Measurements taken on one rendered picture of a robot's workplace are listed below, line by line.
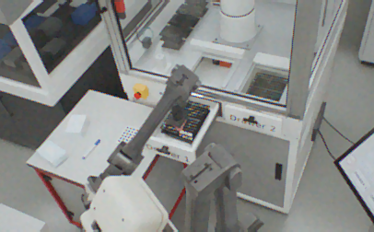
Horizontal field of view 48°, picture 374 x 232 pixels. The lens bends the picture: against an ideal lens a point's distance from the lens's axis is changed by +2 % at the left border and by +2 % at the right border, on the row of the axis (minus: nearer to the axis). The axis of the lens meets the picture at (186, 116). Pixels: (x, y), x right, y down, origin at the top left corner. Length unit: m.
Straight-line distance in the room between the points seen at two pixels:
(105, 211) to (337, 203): 1.87
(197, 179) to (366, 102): 2.61
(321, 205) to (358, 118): 0.83
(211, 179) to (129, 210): 0.35
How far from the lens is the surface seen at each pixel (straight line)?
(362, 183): 1.76
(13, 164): 3.45
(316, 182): 2.94
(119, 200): 1.26
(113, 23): 2.09
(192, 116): 2.08
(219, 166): 0.99
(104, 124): 2.34
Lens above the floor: 2.43
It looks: 47 degrees down
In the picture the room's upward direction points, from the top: 9 degrees counter-clockwise
